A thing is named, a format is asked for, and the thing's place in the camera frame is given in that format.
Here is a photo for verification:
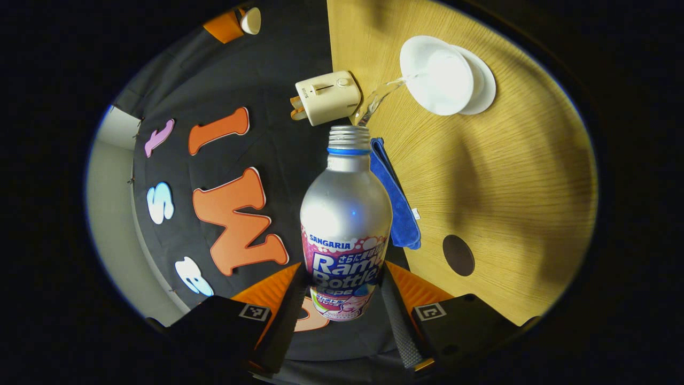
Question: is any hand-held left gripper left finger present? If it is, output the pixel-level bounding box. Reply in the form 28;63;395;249
144;262;309;378

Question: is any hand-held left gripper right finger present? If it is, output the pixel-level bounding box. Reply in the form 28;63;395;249
378;261;540;375

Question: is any black round coaster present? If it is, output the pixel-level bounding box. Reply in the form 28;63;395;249
442;235;476;277

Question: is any silver water bottle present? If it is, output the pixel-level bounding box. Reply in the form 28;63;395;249
300;125;393;322

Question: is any clear water stream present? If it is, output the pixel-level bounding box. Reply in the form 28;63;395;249
353;75;417;127

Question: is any white teacup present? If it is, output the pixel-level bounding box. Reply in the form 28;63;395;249
400;36;475;116

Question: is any blue towel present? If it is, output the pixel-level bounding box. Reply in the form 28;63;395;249
370;137;422;250

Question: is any white toaster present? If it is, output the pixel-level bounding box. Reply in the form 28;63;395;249
295;71;362;127

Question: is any white saucer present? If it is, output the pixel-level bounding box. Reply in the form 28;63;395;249
452;45;496;116

